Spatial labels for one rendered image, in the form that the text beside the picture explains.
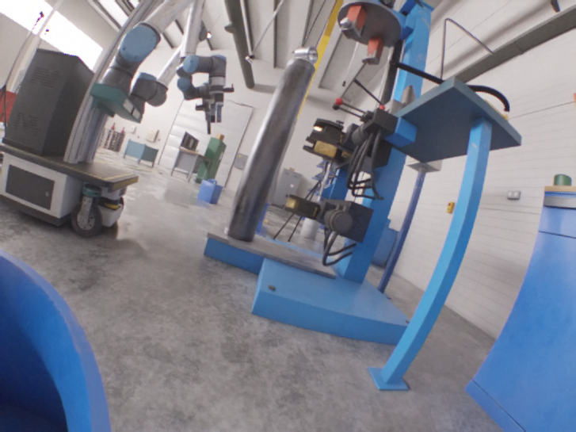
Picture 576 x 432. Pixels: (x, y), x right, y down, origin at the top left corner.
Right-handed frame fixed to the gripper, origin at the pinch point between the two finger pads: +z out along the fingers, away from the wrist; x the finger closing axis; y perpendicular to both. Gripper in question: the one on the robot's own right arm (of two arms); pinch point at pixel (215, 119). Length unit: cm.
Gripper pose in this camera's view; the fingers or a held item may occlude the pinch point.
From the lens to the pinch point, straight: 126.9
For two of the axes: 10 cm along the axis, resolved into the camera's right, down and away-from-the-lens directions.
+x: 5.1, 3.6, -7.9
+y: -8.6, 1.5, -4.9
